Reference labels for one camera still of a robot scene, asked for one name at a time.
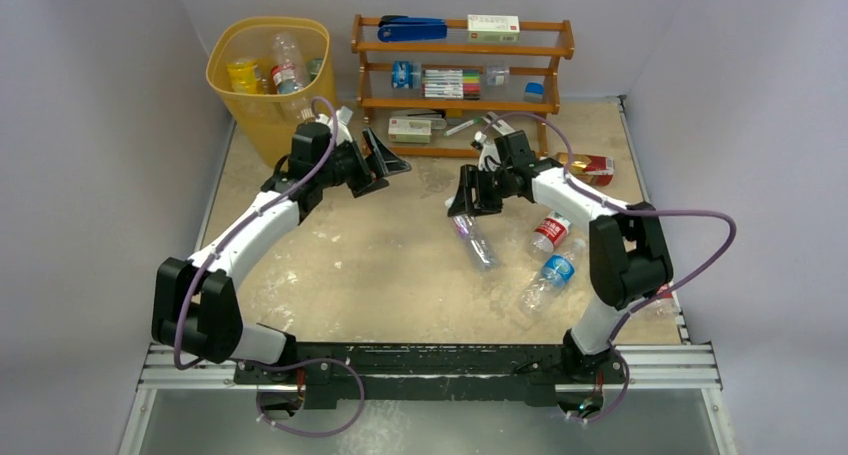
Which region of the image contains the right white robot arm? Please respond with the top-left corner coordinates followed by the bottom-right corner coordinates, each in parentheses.
top-left (447, 131), bottom-right (673, 382)

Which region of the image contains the white staples box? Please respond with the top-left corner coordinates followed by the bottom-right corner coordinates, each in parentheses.
top-left (388, 118), bottom-right (432, 144)

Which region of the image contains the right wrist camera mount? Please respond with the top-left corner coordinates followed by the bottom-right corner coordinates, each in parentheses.
top-left (471, 131), bottom-right (501, 172)

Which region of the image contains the clear white-cap bottle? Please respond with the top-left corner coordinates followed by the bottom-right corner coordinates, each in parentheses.
top-left (271, 31), bottom-right (314, 123)

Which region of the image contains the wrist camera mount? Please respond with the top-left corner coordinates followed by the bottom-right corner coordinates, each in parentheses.
top-left (471, 131), bottom-right (501, 172)
top-left (316, 106), bottom-right (354, 145)

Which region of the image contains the green label bottle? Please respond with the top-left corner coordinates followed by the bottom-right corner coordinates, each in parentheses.
top-left (306, 57), bottom-right (324, 82)

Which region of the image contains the grey stapler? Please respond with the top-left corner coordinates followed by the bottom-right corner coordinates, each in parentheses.
top-left (389, 108), bottom-right (448, 130)

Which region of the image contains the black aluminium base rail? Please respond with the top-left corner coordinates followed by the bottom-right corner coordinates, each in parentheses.
top-left (139, 342), bottom-right (722, 412)

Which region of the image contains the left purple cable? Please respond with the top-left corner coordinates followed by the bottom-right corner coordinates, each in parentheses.
top-left (172, 96), bottom-right (367, 439)

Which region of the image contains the purple label clear bottle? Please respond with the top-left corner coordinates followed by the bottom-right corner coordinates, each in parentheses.
top-left (451, 215), bottom-right (498, 271)

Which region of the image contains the white green box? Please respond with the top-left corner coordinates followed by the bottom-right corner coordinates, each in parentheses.
top-left (466, 14), bottom-right (521, 43)

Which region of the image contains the red-cap bottle at right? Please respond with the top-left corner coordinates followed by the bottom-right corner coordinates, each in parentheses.
top-left (644, 285), bottom-right (680, 319)

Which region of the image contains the yellow plastic bin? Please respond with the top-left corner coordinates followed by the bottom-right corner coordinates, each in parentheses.
top-left (206, 16), bottom-right (337, 166)

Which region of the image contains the blue stapler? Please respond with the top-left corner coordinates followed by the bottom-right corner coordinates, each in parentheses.
top-left (377, 15), bottom-right (448, 43)

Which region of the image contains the blue label clear bottle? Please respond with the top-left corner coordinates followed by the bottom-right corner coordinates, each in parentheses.
top-left (518, 238), bottom-right (588, 316)

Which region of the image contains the wooden shelf rack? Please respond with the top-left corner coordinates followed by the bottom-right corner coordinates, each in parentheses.
top-left (351, 14), bottom-right (575, 155)

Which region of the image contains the clear small jar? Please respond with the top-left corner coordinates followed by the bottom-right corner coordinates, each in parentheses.
top-left (485, 63), bottom-right (511, 87)

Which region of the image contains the yellow label bottle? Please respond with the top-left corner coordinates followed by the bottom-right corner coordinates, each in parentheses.
top-left (226, 57), bottom-right (265, 95)

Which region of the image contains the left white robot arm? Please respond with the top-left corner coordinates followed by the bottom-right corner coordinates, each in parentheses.
top-left (151, 116), bottom-right (411, 384)

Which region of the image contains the blue white eraser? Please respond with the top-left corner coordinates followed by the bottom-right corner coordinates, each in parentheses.
top-left (523, 82), bottom-right (545, 103)

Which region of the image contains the red label red-cap bottle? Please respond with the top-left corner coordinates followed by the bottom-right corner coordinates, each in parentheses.
top-left (271, 64), bottom-right (299, 94)

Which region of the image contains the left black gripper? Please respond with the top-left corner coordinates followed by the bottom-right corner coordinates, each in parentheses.
top-left (317, 128), bottom-right (410, 198)

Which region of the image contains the purple cable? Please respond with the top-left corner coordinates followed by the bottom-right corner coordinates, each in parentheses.
top-left (473, 112), bottom-right (738, 425)
top-left (172, 96), bottom-right (367, 439)

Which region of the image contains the colour marker pen set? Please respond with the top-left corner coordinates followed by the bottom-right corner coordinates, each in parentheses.
top-left (422, 68), bottom-right (481, 100)

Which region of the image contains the brown tea red bottle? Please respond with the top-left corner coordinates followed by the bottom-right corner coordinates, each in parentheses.
top-left (569, 154), bottom-right (615, 187)

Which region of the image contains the green white marker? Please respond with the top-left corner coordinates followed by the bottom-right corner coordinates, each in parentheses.
top-left (443, 117), bottom-right (485, 137)

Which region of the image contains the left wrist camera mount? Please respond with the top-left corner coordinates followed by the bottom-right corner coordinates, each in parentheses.
top-left (316, 106), bottom-right (354, 145)

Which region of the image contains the red white label bottle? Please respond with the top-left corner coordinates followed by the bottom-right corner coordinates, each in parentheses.
top-left (530, 211), bottom-right (572, 254)

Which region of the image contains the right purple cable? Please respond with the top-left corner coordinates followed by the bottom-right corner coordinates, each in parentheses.
top-left (473, 112), bottom-right (738, 425)

